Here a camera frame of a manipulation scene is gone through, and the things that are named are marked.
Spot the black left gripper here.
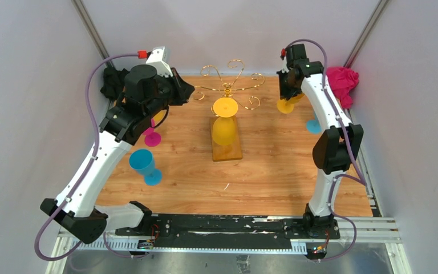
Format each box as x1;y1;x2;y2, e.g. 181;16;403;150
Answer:
145;67;194;119

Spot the teal wine glass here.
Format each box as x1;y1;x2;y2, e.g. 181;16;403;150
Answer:
129;149;163;186
306;112;322;134

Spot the pink wine glass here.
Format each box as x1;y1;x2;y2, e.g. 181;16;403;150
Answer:
142;119;161;147

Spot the yellow wine glass front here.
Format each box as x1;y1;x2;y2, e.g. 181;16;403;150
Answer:
212;97;238;146

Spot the yellow wine glass taken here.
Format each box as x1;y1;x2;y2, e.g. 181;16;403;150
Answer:
152;108;169;128

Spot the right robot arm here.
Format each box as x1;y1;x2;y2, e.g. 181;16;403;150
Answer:
277;42;364;239

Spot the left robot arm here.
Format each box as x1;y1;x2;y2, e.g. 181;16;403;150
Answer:
40;65;194;244

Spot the wooden rack base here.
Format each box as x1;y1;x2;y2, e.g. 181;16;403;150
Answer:
210;117;242;162

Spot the pink cloth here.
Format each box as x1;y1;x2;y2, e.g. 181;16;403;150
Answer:
326;67;360;109

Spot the black cloth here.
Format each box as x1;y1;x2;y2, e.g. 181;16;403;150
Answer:
100;67;129;101

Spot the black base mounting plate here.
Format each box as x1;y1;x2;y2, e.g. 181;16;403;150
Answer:
115;213;340;250

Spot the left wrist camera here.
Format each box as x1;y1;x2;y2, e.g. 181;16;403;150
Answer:
145;46;173;78

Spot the gold wire glass rack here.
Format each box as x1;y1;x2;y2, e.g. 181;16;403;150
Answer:
192;59;265;111

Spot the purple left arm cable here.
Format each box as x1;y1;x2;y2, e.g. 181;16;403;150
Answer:
34;50;156;263

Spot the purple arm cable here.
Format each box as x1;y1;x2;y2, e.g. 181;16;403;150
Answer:
34;50;156;263
279;38;367;263

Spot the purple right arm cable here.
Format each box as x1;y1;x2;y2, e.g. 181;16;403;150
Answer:
279;38;367;263

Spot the right corner frame post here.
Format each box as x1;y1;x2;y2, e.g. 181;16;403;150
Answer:
343;0;391;69

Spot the corner frame post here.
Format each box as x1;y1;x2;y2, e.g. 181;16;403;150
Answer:
343;0;391;69
71;0;110;59

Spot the left corner frame post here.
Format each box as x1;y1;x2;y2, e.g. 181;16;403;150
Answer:
71;0;110;59

